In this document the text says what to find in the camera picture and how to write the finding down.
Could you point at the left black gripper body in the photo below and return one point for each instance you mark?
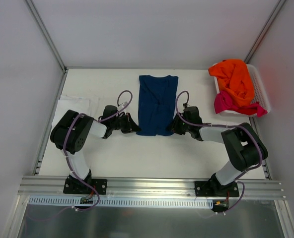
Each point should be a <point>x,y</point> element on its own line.
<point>126,122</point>

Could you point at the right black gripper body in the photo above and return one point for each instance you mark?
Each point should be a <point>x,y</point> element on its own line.
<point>179,124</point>

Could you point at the blue t shirt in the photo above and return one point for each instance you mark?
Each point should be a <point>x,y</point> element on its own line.
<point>156,105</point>

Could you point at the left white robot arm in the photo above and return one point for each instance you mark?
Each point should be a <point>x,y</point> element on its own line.
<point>71,132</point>

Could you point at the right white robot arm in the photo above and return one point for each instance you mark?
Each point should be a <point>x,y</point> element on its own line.
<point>244,148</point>

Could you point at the pink t shirt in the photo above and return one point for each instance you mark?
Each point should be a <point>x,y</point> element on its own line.
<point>223,102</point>

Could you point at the folded white t shirt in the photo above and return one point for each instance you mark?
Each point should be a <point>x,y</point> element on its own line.
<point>85,105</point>

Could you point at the orange t shirt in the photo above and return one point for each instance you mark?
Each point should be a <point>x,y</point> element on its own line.
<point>233,77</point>

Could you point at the white plastic basket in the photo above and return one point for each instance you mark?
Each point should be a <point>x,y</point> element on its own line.
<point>259,90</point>

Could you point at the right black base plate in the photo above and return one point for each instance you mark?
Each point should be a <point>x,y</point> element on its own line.
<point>212,188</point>

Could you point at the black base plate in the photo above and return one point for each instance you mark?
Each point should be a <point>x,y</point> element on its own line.
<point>74,186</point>
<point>212,188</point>

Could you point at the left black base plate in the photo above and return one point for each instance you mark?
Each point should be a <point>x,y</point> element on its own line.
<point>74,186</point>

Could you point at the white slotted cable duct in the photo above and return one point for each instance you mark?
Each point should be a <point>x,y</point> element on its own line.
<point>121,202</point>

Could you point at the aluminium mounting rail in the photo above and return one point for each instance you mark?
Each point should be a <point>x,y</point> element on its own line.
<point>255,189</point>

